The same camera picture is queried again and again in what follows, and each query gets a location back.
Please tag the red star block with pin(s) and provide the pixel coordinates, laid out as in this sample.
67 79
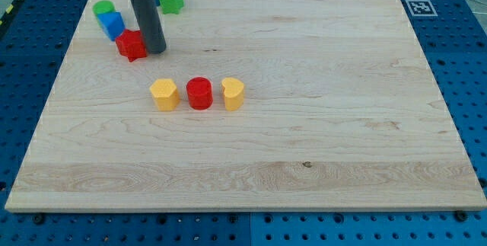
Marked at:
131 45

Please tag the yellow hexagon block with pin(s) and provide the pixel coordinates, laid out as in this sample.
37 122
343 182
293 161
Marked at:
165 94

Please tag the yellow heart block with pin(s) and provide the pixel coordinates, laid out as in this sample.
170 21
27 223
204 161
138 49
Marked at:
233 91

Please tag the red cylinder block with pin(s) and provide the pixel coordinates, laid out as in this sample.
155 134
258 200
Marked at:
199 92

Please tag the wooden board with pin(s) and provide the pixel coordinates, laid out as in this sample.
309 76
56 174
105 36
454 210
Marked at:
341 113

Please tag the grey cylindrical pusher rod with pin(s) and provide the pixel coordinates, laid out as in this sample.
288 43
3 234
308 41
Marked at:
150 25

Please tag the blue pentagon block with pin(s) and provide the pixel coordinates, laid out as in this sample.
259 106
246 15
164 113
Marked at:
112 24

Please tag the green cylinder block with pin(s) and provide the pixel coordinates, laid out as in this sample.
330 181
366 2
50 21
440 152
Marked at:
102 7

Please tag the white fiducial marker tag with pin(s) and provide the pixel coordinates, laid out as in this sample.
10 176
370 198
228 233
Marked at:
421 8

